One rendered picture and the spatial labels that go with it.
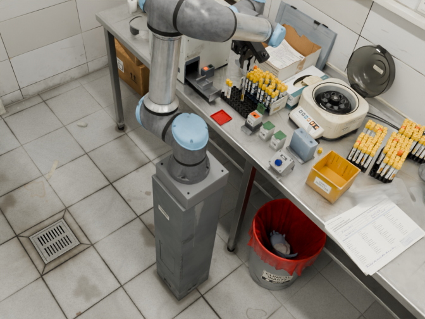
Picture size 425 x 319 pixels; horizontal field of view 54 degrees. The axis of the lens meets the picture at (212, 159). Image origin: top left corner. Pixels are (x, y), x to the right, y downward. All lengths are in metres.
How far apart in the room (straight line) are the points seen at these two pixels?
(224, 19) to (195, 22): 0.08
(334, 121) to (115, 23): 1.24
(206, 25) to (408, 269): 1.05
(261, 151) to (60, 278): 1.29
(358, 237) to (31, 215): 1.82
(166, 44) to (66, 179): 1.67
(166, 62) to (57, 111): 1.97
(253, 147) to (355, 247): 0.55
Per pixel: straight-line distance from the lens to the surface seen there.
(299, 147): 1.69
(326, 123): 1.77
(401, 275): 1.59
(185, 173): 1.44
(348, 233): 1.57
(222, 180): 1.53
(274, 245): 2.25
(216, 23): 1.12
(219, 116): 1.81
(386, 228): 1.64
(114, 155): 2.81
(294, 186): 1.63
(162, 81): 1.30
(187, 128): 1.33
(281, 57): 2.08
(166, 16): 1.15
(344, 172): 1.69
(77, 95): 3.24
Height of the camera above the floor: 2.15
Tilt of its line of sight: 51 degrees down
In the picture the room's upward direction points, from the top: 7 degrees clockwise
